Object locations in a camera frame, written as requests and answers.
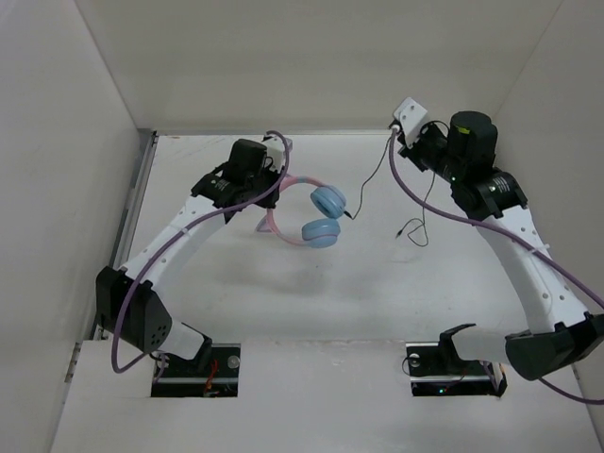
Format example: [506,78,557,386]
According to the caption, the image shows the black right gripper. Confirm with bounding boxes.
[398,121,465,184]

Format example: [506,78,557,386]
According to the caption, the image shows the pink blue cat-ear headphones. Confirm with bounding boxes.
[253,173,346,249]

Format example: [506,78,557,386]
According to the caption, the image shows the thin black headphone cable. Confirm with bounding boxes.
[343,129,438,248]

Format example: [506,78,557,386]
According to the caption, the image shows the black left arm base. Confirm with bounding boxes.
[151,344,242,398]

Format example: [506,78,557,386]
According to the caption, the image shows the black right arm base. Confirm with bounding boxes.
[401,342,508,398]

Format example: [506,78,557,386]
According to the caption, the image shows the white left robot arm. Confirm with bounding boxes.
[95,131,292,375]

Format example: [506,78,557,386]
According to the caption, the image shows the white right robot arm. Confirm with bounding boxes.
[389,108,603,381]

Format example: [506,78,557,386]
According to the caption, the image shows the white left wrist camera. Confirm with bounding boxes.
[260,135,286,174]

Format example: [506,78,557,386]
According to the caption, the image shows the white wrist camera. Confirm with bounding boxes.
[260,135,286,174]
[393,97,428,147]

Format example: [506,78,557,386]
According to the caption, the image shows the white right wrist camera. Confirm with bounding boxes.
[393,97,428,147]

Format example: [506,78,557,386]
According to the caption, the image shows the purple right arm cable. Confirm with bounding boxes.
[388,123,604,405]

